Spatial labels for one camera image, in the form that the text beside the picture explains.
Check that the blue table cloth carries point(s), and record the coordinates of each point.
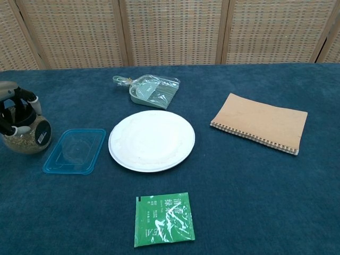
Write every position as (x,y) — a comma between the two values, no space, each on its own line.
(170,164)

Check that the small dustpan set in bag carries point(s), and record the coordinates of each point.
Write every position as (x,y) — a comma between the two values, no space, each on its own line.
(148,91)

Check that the black lidded jar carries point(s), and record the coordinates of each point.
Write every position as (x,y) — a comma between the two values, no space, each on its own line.
(27,132)

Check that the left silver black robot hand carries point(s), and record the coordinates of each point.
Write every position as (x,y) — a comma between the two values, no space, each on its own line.
(16,106)

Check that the woven folding screen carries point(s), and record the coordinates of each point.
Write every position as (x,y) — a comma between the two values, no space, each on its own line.
(170,32)

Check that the tan spiral notebook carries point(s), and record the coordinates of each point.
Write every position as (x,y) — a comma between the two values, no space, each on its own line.
(261,120)

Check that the white round plate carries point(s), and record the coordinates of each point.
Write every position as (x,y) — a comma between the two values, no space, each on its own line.
(152,140)

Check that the green tea sachet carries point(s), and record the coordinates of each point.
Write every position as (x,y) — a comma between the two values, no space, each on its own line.
(164,219)

